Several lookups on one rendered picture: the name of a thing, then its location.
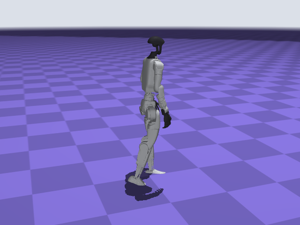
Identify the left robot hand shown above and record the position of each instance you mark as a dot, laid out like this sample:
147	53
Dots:
157	104

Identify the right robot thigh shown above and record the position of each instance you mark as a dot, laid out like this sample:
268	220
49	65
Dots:
153	126

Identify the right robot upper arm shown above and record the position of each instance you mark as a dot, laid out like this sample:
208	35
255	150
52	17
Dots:
158	70

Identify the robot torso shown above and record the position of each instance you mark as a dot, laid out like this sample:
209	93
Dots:
148	83

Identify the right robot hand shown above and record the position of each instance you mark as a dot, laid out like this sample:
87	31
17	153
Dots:
167	118

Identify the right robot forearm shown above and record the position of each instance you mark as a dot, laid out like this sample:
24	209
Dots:
161	98

